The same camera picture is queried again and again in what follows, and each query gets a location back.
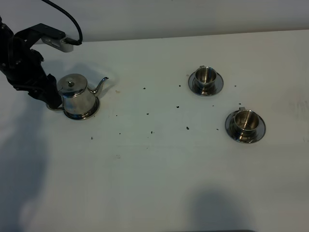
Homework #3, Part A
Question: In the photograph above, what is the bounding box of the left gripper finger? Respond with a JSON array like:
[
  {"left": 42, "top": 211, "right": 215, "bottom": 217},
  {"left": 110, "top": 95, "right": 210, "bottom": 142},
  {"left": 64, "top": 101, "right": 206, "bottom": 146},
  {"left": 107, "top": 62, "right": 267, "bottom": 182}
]
[{"left": 39, "top": 74, "right": 62, "bottom": 109}]

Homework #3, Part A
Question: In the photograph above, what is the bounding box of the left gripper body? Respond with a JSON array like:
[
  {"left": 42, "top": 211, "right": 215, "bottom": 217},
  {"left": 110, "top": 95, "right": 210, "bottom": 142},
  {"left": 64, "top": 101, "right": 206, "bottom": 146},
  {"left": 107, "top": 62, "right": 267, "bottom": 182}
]
[{"left": 4, "top": 24, "right": 65, "bottom": 95}]

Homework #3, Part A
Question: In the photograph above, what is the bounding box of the stainless steel teapot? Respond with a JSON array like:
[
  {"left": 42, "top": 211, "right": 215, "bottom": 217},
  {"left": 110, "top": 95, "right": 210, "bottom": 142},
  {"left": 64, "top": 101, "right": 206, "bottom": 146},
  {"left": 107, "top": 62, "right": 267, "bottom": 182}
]
[{"left": 47, "top": 73, "right": 108, "bottom": 115}]

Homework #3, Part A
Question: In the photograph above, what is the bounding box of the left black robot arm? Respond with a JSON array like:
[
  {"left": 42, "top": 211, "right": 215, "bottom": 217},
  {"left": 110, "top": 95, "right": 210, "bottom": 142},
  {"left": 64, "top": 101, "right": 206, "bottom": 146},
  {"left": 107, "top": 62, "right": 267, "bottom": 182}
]
[{"left": 0, "top": 22, "right": 64, "bottom": 109}]

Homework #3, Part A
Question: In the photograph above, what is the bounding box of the teapot steel saucer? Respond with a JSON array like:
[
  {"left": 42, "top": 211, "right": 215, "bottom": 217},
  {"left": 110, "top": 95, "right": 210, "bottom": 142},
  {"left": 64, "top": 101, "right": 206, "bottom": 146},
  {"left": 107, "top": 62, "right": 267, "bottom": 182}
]
[{"left": 63, "top": 97, "right": 100, "bottom": 120}]

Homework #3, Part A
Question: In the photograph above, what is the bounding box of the far steel teacup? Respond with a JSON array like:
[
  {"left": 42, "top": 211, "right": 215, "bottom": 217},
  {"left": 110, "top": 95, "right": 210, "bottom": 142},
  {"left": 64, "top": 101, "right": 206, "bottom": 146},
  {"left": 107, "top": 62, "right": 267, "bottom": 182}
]
[{"left": 195, "top": 66, "right": 217, "bottom": 88}]

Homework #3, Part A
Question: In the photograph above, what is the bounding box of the steel teacup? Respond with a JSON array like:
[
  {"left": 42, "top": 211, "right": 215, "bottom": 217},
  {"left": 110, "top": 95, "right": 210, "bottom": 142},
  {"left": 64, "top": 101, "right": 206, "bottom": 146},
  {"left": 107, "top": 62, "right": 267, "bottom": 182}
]
[
  {"left": 234, "top": 107, "right": 259, "bottom": 132},
  {"left": 195, "top": 66, "right": 217, "bottom": 88}
]

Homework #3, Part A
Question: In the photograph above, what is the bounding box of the far steel saucer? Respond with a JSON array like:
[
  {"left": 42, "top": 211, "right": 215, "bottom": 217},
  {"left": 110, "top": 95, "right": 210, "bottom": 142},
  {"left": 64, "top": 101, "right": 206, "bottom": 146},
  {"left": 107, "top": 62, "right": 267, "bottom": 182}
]
[{"left": 188, "top": 72, "right": 224, "bottom": 97}]

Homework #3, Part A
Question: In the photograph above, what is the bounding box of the near steel saucer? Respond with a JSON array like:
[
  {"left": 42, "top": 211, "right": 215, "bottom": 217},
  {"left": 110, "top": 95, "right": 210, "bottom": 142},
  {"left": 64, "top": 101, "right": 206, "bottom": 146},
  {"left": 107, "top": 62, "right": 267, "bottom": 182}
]
[{"left": 225, "top": 110, "right": 266, "bottom": 144}]

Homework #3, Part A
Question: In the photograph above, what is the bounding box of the near steel teacup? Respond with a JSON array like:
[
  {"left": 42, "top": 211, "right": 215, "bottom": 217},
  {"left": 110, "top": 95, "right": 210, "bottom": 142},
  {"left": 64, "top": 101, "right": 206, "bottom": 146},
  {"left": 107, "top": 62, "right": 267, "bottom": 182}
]
[{"left": 234, "top": 107, "right": 259, "bottom": 132}]

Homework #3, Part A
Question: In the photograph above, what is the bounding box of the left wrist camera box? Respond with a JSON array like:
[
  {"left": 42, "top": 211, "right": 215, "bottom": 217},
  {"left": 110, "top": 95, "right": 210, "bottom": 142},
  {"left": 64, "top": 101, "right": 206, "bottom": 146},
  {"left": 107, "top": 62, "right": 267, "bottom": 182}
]
[{"left": 41, "top": 36, "right": 73, "bottom": 53}]

